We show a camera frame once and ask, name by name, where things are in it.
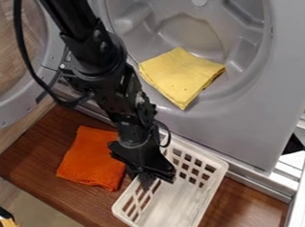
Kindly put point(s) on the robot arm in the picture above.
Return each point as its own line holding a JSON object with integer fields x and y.
{"x": 94, "y": 51}

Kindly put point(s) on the silver metal frame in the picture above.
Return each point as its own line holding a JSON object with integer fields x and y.
{"x": 300, "y": 196}

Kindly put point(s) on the white basket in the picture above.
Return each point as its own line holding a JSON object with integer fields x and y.
{"x": 176, "y": 203}

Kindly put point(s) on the orange cloth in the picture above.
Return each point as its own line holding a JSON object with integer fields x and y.
{"x": 90, "y": 160}

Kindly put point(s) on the yellow cloth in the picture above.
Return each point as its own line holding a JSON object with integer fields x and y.
{"x": 180, "y": 75}

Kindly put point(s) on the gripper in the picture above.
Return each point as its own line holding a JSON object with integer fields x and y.
{"x": 142, "y": 158}

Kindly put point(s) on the washing machine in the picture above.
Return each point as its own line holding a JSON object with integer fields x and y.
{"x": 250, "y": 101}

